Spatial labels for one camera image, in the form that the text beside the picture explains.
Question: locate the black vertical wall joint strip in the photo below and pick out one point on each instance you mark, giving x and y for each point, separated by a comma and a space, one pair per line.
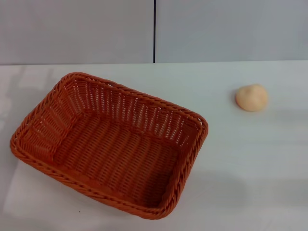
154, 31

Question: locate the pale peach steamed bun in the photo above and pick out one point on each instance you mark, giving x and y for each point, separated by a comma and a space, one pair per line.
251, 97

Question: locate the orange woven plastic basket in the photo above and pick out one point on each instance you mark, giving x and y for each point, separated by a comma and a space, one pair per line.
115, 154

